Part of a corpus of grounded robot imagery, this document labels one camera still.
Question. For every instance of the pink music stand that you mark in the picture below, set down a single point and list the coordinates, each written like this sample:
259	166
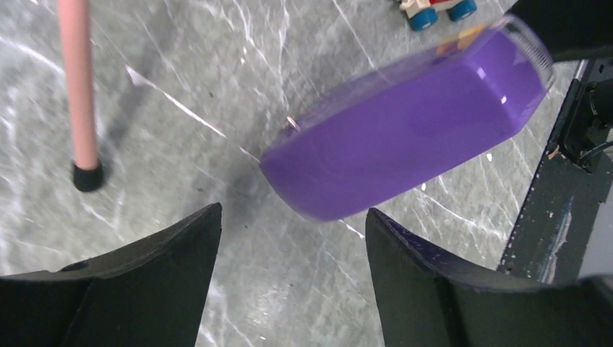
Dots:
74	27

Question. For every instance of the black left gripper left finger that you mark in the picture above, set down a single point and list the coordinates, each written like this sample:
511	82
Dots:
150	292

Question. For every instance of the red wooden toy car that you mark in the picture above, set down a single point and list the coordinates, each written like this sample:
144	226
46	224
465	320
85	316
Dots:
422	14

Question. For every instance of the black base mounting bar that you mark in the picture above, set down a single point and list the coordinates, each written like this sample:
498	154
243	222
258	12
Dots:
552	232

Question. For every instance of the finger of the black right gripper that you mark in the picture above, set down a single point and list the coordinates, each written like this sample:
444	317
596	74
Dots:
571	30

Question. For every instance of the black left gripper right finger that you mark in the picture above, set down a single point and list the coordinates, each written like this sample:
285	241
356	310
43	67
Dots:
428	296

